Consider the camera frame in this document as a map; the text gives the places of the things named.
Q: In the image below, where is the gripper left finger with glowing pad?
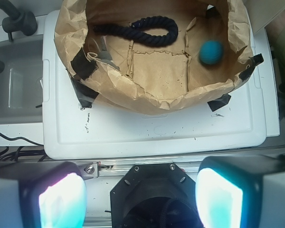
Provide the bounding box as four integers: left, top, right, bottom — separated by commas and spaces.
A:
0, 161, 87, 228

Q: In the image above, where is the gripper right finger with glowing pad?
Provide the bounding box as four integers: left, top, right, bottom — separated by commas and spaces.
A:
195, 154, 285, 228

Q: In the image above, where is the blue felt ball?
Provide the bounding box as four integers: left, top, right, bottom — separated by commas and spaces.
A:
199, 40, 224, 65

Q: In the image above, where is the white plastic bin lid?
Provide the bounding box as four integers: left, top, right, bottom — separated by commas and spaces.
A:
42, 10, 266, 159

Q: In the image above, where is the brown paper bag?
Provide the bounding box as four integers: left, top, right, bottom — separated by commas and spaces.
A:
55, 0, 263, 115

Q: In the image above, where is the black faucet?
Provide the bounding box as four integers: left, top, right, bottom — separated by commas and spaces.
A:
0, 0, 38, 42

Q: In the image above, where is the aluminium extrusion rail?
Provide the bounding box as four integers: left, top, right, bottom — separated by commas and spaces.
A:
76, 159, 205, 179

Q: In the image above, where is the black power cable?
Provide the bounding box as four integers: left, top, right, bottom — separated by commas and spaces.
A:
0, 125, 45, 146

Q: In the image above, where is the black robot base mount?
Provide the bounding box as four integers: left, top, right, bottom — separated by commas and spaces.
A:
110, 163, 204, 228

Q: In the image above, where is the dark navy rope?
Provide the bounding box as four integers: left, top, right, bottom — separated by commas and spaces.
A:
93, 16, 179, 49

